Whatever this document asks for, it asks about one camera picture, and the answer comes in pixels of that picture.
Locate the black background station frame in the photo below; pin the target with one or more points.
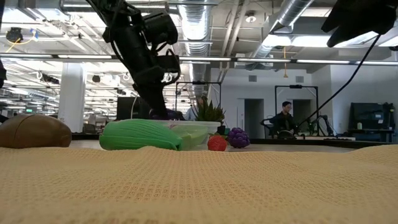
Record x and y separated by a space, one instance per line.
295 86
199 82

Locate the brown toy kiwi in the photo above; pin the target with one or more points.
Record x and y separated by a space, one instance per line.
34 132

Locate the long ceiling light rail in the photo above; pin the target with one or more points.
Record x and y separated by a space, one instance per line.
264 60

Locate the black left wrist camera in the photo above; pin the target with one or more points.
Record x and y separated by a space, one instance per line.
160 28

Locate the black ceiling device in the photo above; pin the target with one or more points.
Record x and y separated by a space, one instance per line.
14 34

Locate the wide silver ceiling duct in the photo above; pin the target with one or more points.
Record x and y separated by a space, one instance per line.
196 31

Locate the potted green succulent plant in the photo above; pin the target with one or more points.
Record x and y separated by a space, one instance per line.
208 113

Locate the person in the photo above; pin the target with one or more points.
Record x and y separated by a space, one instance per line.
283 119
190 113

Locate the red toy strawberry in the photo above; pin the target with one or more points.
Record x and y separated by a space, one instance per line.
217 143

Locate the light green toy leaf vegetable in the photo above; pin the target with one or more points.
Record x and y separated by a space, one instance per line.
192 137

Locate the round ceiling lamp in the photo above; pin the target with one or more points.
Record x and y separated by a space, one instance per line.
250 17

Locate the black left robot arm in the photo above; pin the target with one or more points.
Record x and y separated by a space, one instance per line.
112 12

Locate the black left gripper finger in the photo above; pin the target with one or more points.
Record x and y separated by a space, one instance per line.
155 102

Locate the white building column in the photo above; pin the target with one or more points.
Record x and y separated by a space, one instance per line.
71 96

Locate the black background robot arm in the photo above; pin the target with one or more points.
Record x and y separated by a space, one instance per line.
323 119

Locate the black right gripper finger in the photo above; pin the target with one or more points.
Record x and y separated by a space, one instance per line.
351 37
342 15

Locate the black equipment cabinet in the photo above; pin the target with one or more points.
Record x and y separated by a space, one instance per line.
370 118

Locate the purple toy grapes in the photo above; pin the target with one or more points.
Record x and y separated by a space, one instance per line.
238 137

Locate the small green bottle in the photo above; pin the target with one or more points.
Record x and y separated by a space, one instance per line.
359 125

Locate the green ribbed toy vegetable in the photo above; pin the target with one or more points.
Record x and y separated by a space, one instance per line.
136 135

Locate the slanted silver ceiling duct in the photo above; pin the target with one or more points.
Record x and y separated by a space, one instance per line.
286 15

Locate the clear plastic tupperware container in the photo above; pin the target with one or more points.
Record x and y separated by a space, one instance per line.
205 124

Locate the orange waffle cloth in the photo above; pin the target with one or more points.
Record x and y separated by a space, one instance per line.
199 186

